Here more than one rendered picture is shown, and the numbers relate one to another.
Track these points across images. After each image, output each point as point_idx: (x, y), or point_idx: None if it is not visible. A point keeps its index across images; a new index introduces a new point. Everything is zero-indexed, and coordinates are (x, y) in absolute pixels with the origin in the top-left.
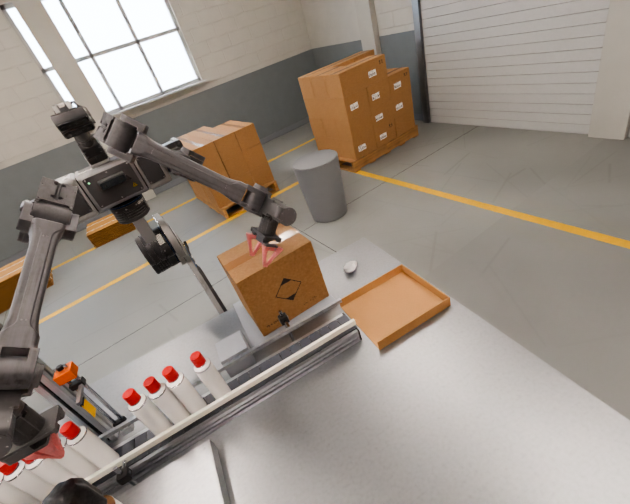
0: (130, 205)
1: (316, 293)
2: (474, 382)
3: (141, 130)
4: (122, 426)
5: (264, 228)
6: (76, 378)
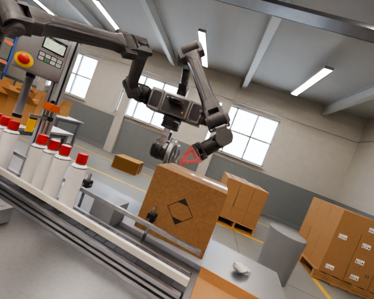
0: (171, 118)
1: (194, 242)
2: None
3: (199, 49)
4: (25, 158)
5: (204, 142)
6: (50, 114)
